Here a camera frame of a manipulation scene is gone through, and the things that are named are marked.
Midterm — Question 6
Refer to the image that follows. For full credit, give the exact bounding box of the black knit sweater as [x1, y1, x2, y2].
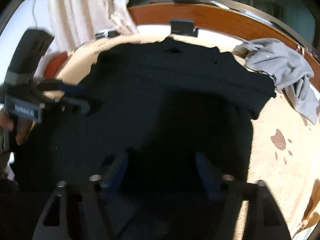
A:
[3, 38, 276, 239]

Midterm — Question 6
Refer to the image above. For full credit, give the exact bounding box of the person left hand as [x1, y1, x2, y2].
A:
[1, 109, 33, 145]

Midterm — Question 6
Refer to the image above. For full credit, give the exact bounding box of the red cloth item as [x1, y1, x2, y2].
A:
[43, 51, 68, 78]

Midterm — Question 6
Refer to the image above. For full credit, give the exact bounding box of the yellow paw print blanket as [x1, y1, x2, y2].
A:
[55, 31, 319, 239]

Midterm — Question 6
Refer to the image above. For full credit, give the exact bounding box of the left beige curtain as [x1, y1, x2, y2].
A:
[32, 0, 139, 55]

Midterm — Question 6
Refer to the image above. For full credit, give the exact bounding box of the white power strip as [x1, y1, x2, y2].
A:
[95, 28, 120, 40]

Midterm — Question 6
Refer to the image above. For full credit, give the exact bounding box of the grey garment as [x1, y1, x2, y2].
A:
[233, 38, 319, 125]

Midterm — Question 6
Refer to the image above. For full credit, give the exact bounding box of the black box on bed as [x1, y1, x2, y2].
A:
[170, 19, 199, 37]

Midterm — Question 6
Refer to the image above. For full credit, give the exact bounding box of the white paper card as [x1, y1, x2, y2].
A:
[210, 1, 230, 10]

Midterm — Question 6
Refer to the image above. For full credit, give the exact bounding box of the white red string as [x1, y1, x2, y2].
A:
[295, 44, 311, 58]

